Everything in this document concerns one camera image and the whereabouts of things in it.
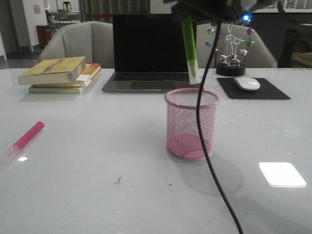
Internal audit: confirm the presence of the red bin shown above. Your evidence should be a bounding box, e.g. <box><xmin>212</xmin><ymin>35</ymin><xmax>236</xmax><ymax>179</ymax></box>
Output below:
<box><xmin>36</xmin><ymin>25</ymin><xmax>52</xmax><ymax>49</ymax></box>

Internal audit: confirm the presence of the ferris wheel desk toy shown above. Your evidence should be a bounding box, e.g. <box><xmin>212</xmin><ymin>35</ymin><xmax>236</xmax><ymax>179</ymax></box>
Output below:
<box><xmin>205</xmin><ymin>23</ymin><xmax>255</xmax><ymax>77</ymax></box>

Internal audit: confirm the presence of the grey armchair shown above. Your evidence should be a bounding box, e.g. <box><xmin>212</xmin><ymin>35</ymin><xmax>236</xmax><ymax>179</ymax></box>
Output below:
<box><xmin>196</xmin><ymin>23</ymin><xmax>277</xmax><ymax>68</ymax></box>
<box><xmin>39</xmin><ymin>21</ymin><xmax>115</xmax><ymax>69</ymax></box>

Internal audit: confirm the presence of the black mouse pad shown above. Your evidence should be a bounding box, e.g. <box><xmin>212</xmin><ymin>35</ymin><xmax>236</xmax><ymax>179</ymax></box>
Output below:
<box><xmin>216</xmin><ymin>78</ymin><xmax>291</xmax><ymax>100</ymax></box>

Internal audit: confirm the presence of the black cable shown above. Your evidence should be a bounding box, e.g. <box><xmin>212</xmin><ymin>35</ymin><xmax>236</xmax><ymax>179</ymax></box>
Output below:
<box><xmin>196</xmin><ymin>17</ymin><xmax>244</xmax><ymax>234</ymax></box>

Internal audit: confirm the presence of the orange middle book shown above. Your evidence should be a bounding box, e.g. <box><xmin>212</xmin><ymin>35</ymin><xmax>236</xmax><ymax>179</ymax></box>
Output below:
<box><xmin>33</xmin><ymin>63</ymin><xmax>101</xmax><ymax>89</ymax></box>

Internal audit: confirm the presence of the yellow top book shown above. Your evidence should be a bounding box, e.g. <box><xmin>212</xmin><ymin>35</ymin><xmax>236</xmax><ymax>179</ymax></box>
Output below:
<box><xmin>18</xmin><ymin>56</ymin><xmax>86</xmax><ymax>85</ymax></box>

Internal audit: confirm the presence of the grey open laptop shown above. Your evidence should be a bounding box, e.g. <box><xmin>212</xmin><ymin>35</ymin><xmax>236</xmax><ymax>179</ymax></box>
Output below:
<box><xmin>102</xmin><ymin>14</ymin><xmax>199</xmax><ymax>93</ymax></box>

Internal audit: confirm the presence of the green highlighter pen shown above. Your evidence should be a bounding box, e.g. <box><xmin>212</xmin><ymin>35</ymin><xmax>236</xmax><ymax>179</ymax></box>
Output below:
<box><xmin>181</xmin><ymin>16</ymin><xmax>200</xmax><ymax>85</ymax></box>

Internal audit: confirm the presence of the pink mesh pen holder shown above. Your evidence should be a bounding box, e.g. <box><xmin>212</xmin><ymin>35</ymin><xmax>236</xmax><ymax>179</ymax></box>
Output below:
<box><xmin>164</xmin><ymin>88</ymin><xmax>219</xmax><ymax>161</ymax></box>

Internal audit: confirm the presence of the background office table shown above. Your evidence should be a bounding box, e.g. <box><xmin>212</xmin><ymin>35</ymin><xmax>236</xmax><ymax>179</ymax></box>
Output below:
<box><xmin>45</xmin><ymin>9</ymin><xmax>80</xmax><ymax>25</ymax></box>

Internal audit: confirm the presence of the white computer mouse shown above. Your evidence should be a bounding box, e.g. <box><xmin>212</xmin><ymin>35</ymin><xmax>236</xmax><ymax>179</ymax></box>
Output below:
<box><xmin>234</xmin><ymin>77</ymin><xmax>260</xmax><ymax>91</ymax></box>

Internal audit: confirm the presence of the grey armchair right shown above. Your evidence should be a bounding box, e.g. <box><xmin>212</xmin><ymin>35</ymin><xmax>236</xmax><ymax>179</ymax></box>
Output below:
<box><xmin>196</xmin><ymin>23</ymin><xmax>277</xmax><ymax>68</ymax></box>

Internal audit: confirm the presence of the pale bottom book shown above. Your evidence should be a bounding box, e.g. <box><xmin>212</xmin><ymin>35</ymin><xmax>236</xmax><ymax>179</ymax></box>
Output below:
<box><xmin>28</xmin><ymin>73</ymin><xmax>99</xmax><ymax>94</ymax></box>

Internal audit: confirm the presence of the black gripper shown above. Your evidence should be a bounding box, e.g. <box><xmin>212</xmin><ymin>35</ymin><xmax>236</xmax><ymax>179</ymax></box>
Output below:
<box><xmin>163</xmin><ymin>0</ymin><xmax>278</xmax><ymax>23</ymax></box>

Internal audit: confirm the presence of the red barrier belt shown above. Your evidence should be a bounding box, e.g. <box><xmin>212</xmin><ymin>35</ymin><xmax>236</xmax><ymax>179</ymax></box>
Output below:
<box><xmin>87</xmin><ymin>14</ymin><xmax>113</xmax><ymax>18</ymax></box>

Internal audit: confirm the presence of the grey armchair left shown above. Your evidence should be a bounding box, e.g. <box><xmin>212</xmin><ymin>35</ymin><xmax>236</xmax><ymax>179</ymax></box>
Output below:
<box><xmin>39</xmin><ymin>21</ymin><xmax>115</xmax><ymax>69</ymax></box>

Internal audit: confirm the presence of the pink highlighter pen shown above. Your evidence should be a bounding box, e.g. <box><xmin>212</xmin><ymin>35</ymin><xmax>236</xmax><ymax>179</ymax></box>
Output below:
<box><xmin>0</xmin><ymin>121</ymin><xmax>45</xmax><ymax>165</ymax></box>

